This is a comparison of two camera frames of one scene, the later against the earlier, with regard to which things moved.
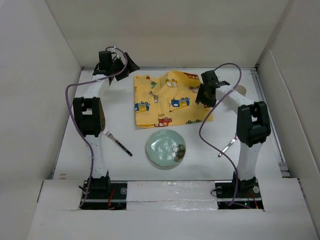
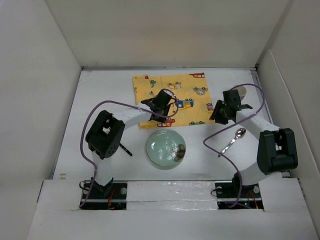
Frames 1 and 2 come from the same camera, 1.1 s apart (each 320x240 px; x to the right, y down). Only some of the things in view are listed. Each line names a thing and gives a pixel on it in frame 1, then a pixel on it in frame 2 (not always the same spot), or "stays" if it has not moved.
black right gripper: x=199 y=98 -> x=215 y=115
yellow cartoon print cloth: x=168 y=100 stays
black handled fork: x=110 y=136 stays
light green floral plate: x=166 y=148 stays
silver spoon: x=235 y=139 stays
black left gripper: x=130 y=67 -> x=161 y=120
